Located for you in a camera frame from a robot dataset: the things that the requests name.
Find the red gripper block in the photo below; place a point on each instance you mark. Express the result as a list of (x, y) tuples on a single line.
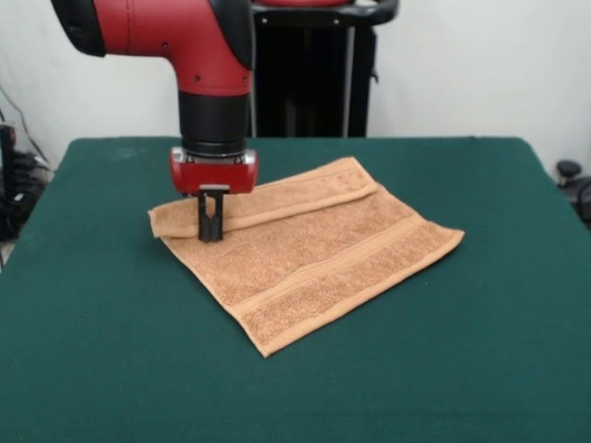
[(212, 177)]

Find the tan terry towel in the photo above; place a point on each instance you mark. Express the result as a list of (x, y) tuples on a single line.
[(323, 258)]

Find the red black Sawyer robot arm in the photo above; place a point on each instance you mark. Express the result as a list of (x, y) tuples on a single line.
[(184, 55)]

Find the dark green table cloth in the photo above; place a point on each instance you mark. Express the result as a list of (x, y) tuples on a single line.
[(138, 369)]

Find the black electronics box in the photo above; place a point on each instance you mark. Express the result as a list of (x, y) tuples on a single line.
[(7, 152)]

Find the black office chair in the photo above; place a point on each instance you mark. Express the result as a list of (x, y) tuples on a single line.
[(577, 184)]

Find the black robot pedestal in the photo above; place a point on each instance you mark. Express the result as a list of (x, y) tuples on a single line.
[(314, 83)]

